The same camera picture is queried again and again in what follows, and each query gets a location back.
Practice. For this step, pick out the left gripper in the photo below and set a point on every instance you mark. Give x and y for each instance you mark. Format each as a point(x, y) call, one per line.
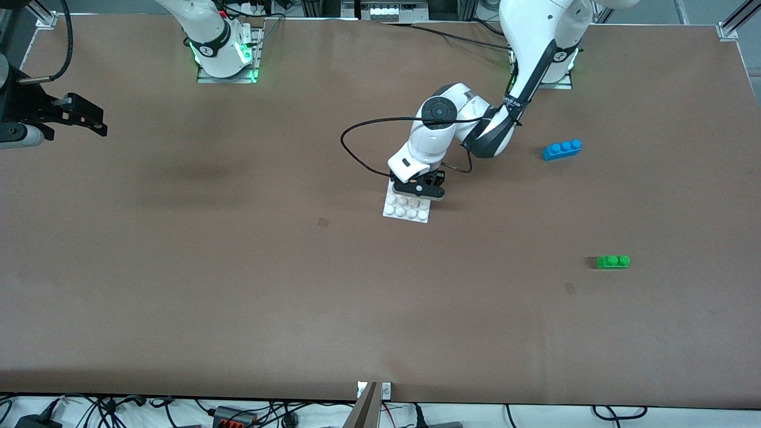
point(437, 177)

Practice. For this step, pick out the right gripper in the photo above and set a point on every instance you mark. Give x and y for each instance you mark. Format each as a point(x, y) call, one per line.
point(25, 106)

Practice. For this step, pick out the white studded base plate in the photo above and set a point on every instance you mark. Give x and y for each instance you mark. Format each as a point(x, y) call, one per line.
point(410, 211)

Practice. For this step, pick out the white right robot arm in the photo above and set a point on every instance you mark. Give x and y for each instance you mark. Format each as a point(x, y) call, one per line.
point(208, 35)

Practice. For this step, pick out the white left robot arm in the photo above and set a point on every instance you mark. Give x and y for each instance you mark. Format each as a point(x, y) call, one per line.
point(535, 35)

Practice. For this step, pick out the blue three-stud block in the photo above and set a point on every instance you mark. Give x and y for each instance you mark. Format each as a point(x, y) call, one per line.
point(562, 151)

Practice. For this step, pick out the green two-stud block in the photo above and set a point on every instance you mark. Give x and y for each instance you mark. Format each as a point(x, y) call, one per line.
point(612, 262)

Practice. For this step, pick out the black plug block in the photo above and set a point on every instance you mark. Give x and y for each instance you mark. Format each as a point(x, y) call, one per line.
point(440, 425)

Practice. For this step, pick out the grey box with white connectors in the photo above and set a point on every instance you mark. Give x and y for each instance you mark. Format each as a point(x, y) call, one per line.
point(383, 10)

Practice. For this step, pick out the black adapter with orange clips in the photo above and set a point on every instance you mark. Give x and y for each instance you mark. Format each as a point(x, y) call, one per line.
point(232, 417)

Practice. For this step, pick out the black power adapter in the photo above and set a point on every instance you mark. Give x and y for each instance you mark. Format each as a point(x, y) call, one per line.
point(35, 422)

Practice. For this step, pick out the metal table corner bracket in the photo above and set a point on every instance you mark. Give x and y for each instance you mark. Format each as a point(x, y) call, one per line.
point(46, 21)
point(728, 30)

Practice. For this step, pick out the white table edge bracket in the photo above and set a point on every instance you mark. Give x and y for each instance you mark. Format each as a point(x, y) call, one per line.
point(386, 390)

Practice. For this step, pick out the grey camera pole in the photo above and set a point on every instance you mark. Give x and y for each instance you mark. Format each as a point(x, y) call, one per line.
point(364, 410)

